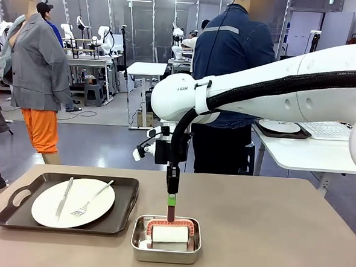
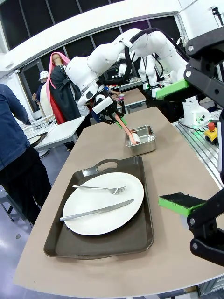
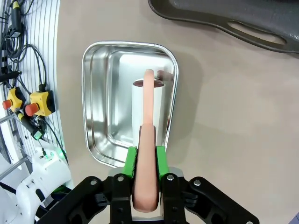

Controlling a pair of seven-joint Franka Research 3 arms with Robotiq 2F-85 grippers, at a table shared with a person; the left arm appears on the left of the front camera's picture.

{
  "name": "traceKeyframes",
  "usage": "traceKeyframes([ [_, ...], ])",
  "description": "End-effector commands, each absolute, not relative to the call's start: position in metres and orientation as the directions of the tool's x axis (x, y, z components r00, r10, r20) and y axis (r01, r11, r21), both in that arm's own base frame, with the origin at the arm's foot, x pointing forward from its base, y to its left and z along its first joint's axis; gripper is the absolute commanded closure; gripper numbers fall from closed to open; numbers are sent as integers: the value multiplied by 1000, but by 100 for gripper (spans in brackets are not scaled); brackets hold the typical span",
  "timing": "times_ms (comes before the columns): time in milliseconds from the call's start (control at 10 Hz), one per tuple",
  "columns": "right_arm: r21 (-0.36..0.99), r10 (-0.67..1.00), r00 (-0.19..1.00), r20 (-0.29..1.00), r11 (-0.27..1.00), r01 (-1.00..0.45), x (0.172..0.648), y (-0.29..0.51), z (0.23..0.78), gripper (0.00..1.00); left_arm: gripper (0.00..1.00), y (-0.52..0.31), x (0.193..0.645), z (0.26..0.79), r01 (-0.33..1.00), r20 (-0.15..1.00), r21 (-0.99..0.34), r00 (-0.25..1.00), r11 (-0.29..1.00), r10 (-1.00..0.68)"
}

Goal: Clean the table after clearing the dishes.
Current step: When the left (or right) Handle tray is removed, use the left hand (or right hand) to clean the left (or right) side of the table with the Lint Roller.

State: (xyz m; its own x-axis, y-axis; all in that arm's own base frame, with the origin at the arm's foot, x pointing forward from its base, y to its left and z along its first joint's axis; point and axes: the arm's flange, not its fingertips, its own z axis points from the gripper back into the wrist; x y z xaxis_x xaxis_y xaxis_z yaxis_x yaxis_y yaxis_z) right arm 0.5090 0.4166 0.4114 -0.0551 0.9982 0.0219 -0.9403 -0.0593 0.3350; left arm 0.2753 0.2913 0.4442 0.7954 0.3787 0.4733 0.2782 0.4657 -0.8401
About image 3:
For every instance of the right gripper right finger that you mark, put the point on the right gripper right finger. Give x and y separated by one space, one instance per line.
177 200

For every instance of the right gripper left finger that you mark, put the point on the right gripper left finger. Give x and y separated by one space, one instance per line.
112 200

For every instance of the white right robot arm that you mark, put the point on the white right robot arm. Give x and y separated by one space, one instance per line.
51 170

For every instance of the black connector with green label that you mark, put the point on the black connector with green label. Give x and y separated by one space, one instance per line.
37 135

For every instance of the rectangular stainless steel tray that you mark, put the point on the rectangular stainless steel tray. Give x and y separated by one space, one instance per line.
100 93

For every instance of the yellow emergency stop button box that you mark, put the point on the yellow emergency stop button box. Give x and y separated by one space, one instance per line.
14 99
42 105

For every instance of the grey slotted aluminium panel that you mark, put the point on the grey slotted aluminium panel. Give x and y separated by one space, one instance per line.
50 46

